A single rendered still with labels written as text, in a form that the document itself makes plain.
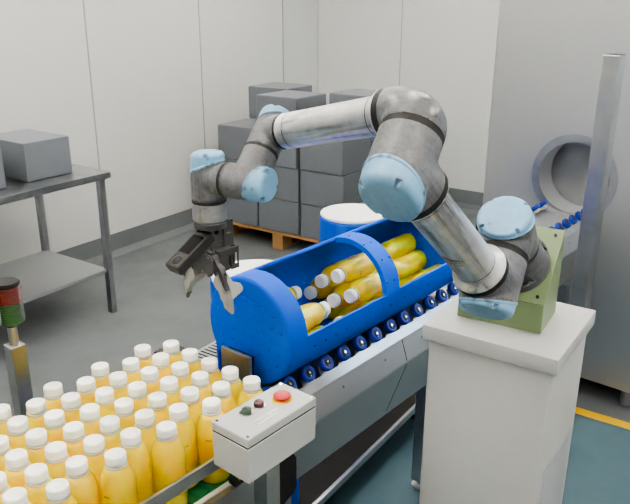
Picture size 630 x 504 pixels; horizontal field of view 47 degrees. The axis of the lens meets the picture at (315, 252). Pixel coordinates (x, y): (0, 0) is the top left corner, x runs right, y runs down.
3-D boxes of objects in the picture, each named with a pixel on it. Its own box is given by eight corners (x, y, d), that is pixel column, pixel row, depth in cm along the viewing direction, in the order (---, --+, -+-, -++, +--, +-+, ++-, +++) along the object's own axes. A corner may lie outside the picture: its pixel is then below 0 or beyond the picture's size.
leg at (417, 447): (428, 485, 294) (437, 347, 273) (420, 492, 290) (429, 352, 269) (416, 479, 297) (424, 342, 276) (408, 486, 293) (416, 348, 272)
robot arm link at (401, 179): (537, 268, 155) (427, 107, 118) (521, 331, 149) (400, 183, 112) (486, 265, 162) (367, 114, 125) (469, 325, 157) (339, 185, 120)
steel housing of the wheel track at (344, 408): (587, 281, 338) (597, 211, 327) (273, 524, 181) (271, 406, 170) (529, 267, 355) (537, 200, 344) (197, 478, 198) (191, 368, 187)
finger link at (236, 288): (254, 303, 160) (236, 266, 161) (235, 311, 156) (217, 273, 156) (247, 308, 162) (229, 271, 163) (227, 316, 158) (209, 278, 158)
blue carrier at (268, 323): (458, 298, 241) (477, 221, 229) (282, 405, 178) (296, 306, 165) (389, 266, 256) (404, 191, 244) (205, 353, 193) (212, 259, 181)
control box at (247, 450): (316, 438, 152) (316, 396, 148) (249, 485, 137) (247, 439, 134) (281, 421, 158) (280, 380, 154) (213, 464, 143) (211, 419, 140)
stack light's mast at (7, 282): (33, 343, 171) (25, 281, 165) (8, 352, 166) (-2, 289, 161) (20, 335, 174) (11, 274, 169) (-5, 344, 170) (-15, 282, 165)
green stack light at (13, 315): (30, 320, 169) (28, 301, 167) (4, 329, 164) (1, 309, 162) (16, 312, 173) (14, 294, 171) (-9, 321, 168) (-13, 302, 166)
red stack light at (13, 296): (28, 300, 167) (26, 285, 166) (1, 309, 162) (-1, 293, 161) (14, 293, 171) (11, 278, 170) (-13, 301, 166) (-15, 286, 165)
